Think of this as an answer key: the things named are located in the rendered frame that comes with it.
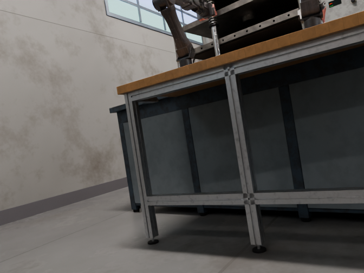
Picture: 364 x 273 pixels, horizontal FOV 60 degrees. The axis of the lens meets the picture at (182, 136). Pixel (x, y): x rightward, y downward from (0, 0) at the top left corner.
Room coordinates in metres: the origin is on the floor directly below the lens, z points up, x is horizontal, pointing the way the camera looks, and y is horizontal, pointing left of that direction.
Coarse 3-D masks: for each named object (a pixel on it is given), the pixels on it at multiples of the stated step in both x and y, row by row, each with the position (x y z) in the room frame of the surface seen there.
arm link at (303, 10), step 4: (300, 0) 1.24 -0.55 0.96; (304, 0) 1.23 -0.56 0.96; (308, 0) 1.22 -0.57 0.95; (312, 0) 1.22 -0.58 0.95; (316, 0) 1.21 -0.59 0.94; (300, 4) 1.23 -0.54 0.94; (304, 4) 1.23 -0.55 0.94; (308, 4) 1.22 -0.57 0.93; (312, 4) 1.22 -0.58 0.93; (316, 4) 1.21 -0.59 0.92; (304, 8) 1.23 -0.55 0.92; (308, 8) 1.22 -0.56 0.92; (312, 8) 1.22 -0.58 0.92; (316, 8) 1.21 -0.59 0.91; (304, 12) 1.23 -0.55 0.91; (308, 12) 1.23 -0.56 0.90; (312, 12) 1.22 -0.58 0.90; (316, 12) 1.22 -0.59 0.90; (304, 16) 1.24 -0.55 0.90; (308, 16) 1.24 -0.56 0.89
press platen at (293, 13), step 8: (280, 16) 2.34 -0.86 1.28; (288, 16) 2.30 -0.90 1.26; (296, 16) 2.28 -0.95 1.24; (256, 24) 2.47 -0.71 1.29; (264, 24) 2.42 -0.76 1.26; (272, 24) 2.38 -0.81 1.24; (240, 32) 2.56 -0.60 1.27; (248, 32) 2.52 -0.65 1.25; (224, 40) 2.66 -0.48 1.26; (232, 40) 2.63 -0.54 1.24; (200, 48) 2.83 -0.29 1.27; (208, 48) 2.78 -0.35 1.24
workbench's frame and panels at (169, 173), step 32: (320, 64) 1.41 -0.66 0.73; (352, 64) 1.33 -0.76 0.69; (160, 96) 2.00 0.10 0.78; (192, 96) 1.90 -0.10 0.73; (224, 96) 1.75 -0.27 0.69; (256, 96) 1.63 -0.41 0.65; (288, 96) 1.52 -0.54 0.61; (320, 96) 1.43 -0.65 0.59; (352, 96) 1.35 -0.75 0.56; (128, 128) 2.31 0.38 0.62; (160, 128) 2.10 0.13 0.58; (192, 128) 1.92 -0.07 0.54; (224, 128) 1.78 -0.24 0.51; (256, 128) 1.65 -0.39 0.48; (288, 128) 1.54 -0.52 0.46; (320, 128) 1.44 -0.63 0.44; (352, 128) 1.36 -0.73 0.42; (128, 160) 2.35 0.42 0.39; (160, 160) 2.13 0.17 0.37; (192, 160) 1.95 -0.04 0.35; (224, 160) 1.80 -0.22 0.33; (256, 160) 1.67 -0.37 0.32; (288, 160) 1.56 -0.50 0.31; (320, 160) 1.46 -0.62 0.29; (352, 160) 1.37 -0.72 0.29; (160, 192) 2.16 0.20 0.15; (192, 192) 1.98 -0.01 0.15
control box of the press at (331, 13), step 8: (328, 0) 2.17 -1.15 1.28; (336, 0) 2.14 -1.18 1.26; (344, 0) 2.11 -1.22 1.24; (352, 0) 2.07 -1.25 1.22; (360, 0) 2.05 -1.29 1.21; (328, 8) 2.18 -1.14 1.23; (336, 8) 2.15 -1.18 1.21; (344, 8) 2.11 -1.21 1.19; (352, 8) 2.09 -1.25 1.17; (360, 8) 2.06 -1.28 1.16; (328, 16) 2.18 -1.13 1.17; (336, 16) 2.15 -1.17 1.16; (344, 16) 2.12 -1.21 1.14
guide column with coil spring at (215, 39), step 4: (212, 0) 2.67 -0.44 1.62; (212, 28) 2.67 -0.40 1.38; (216, 28) 2.67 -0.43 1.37; (212, 32) 2.68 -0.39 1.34; (216, 32) 2.67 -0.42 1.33; (212, 36) 2.69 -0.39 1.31; (216, 36) 2.67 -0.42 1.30; (216, 40) 2.67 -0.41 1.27; (216, 44) 2.67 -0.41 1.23; (216, 48) 2.67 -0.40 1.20; (216, 52) 2.67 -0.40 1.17; (220, 52) 2.67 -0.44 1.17
